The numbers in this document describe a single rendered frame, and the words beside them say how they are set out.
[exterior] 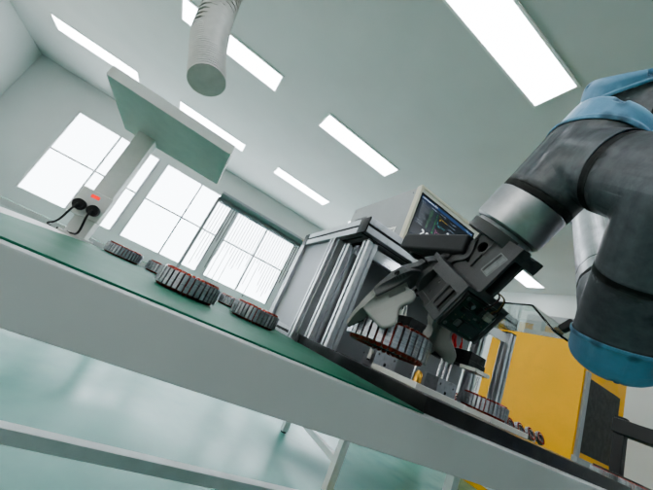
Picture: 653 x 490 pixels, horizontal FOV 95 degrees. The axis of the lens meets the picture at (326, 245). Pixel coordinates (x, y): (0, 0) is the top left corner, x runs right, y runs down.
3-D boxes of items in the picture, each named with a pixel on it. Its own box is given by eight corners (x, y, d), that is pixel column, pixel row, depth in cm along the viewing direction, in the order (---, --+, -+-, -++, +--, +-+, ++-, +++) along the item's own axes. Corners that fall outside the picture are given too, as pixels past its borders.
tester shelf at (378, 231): (516, 332, 101) (519, 319, 103) (364, 230, 77) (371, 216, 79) (421, 315, 141) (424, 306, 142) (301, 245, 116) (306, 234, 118)
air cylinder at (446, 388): (451, 403, 88) (457, 385, 90) (434, 396, 85) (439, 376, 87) (437, 398, 93) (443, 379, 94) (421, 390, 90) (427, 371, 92)
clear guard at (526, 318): (603, 367, 75) (607, 344, 77) (554, 331, 67) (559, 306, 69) (485, 341, 104) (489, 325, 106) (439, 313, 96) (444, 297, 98)
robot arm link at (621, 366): (552, 207, 66) (539, 367, 31) (565, 156, 61) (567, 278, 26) (624, 213, 59) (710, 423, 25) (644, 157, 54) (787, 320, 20)
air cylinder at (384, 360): (392, 376, 80) (398, 356, 81) (371, 367, 77) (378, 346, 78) (380, 371, 84) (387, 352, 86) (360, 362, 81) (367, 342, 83)
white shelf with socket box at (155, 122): (154, 276, 82) (235, 146, 95) (-8, 203, 69) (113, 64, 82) (159, 275, 113) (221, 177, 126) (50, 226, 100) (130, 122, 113)
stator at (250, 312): (219, 307, 67) (227, 292, 68) (247, 318, 76) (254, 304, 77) (257, 326, 62) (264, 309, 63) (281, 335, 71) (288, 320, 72)
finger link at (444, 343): (431, 388, 39) (450, 333, 35) (414, 354, 44) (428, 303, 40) (454, 387, 40) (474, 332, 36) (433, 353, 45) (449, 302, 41)
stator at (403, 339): (443, 376, 38) (452, 348, 39) (378, 344, 34) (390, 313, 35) (387, 355, 47) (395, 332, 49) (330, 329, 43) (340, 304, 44)
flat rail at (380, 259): (508, 345, 98) (510, 336, 99) (366, 256, 76) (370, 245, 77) (504, 344, 99) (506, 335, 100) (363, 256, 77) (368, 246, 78)
